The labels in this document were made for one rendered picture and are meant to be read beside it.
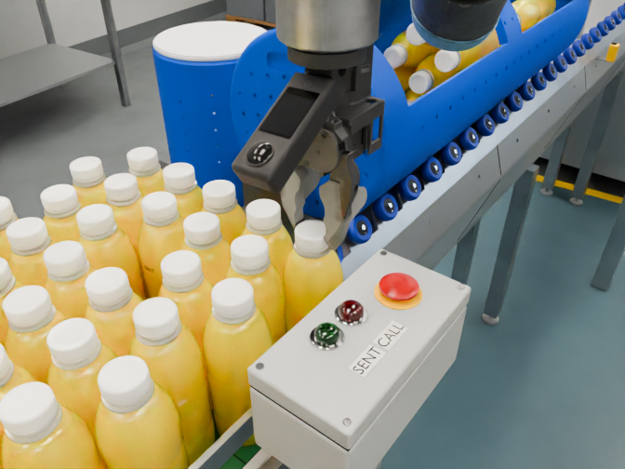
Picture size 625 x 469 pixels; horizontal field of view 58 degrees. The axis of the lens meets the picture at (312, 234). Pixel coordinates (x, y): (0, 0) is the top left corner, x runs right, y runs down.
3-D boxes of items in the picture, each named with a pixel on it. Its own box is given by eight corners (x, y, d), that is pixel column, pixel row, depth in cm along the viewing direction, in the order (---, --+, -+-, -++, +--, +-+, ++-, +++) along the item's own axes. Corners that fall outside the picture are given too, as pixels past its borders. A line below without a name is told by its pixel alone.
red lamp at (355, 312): (368, 313, 50) (368, 303, 49) (353, 328, 48) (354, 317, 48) (347, 302, 51) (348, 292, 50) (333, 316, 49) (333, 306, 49)
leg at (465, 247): (465, 302, 212) (497, 152, 175) (458, 311, 208) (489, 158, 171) (450, 296, 215) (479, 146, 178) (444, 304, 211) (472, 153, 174)
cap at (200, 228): (195, 247, 61) (192, 234, 60) (179, 230, 63) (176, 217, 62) (227, 234, 63) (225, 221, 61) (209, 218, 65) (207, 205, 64)
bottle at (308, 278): (342, 339, 75) (346, 221, 64) (339, 381, 69) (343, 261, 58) (289, 336, 75) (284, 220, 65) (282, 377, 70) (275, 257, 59)
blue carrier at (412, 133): (581, 68, 136) (598, -65, 121) (391, 241, 80) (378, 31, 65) (470, 61, 152) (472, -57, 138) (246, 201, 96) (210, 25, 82)
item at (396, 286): (425, 290, 52) (426, 280, 51) (405, 312, 50) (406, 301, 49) (392, 274, 54) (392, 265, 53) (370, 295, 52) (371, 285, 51)
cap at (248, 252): (237, 243, 61) (235, 230, 60) (272, 247, 61) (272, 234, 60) (226, 266, 58) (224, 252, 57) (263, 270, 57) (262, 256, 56)
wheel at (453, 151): (456, 136, 103) (446, 140, 105) (444, 144, 101) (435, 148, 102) (466, 157, 104) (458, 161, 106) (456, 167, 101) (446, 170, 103)
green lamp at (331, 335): (345, 336, 48) (346, 326, 47) (329, 352, 46) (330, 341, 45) (324, 325, 49) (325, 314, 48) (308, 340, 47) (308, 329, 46)
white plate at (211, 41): (284, 24, 143) (285, 30, 144) (181, 18, 148) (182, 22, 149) (249, 60, 121) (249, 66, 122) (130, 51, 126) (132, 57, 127)
